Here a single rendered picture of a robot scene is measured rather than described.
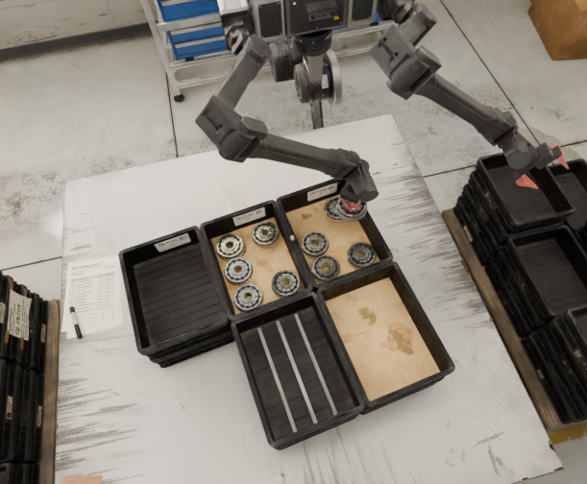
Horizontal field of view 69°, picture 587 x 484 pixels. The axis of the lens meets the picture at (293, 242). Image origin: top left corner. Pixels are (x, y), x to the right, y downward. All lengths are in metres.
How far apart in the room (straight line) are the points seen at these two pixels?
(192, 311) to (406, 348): 0.75
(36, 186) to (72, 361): 1.78
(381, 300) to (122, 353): 0.97
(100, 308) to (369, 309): 1.04
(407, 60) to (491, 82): 2.64
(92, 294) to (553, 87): 3.33
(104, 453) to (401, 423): 1.00
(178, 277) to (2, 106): 2.72
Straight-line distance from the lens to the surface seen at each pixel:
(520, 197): 2.37
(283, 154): 1.07
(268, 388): 1.45
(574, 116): 3.66
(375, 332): 1.50
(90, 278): 1.91
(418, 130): 3.18
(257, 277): 1.57
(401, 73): 1.07
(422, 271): 1.76
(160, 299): 1.62
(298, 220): 1.67
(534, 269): 2.32
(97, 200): 2.12
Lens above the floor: 2.25
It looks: 61 degrees down
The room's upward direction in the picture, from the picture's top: 5 degrees counter-clockwise
